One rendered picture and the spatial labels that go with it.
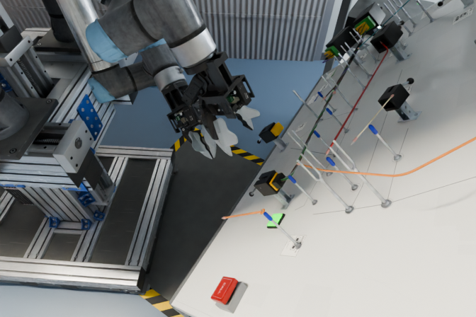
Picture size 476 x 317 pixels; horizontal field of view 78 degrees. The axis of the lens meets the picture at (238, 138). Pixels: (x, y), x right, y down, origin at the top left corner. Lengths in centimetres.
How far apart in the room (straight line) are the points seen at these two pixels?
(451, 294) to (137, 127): 236
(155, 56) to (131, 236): 119
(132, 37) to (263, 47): 259
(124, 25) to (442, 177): 54
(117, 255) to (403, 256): 149
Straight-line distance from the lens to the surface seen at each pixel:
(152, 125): 252
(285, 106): 262
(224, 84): 53
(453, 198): 49
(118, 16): 55
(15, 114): 100
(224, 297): 64
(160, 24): 52
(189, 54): 52
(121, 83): 87
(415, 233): 48
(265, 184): 69
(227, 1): 288
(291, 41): 305
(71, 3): 86
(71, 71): 133
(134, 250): 171
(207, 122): 58
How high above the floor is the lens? 176
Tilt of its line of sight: 49 degrees down
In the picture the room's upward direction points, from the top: straight up
